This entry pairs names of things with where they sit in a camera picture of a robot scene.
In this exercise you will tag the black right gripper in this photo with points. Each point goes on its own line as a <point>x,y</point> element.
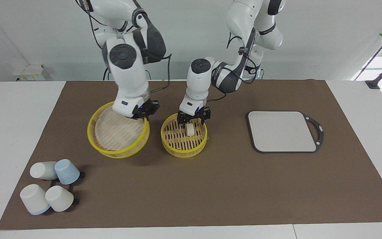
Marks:
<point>146,108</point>

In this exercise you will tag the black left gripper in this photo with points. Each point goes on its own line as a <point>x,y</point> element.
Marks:
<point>194,113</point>

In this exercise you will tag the white steamed bun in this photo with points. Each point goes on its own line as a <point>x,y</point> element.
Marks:
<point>190,130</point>

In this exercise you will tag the yellow steamer lid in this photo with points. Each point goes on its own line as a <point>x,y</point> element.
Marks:
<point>118,136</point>

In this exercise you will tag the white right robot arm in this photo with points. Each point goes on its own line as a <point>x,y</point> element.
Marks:
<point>128,79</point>

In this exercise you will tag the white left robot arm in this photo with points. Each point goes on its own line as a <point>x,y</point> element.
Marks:
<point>199,83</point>

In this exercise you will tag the yellow steamer basket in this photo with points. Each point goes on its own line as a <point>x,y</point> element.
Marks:
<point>181,151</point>

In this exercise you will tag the brown table mat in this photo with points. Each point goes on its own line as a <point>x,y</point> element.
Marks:
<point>230,186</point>

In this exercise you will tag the grey cutting board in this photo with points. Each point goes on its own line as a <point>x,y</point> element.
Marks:
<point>280,132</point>

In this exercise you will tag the light blue plastic cup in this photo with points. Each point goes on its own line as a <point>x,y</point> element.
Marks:
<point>66,172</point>

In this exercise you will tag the white plastic cup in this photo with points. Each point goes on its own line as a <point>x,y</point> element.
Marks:
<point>59,198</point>
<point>41,170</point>

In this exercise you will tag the white power box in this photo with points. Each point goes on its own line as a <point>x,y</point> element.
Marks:
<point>28,71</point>

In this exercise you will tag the white cup with blue rim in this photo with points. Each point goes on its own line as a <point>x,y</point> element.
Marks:
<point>33,198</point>

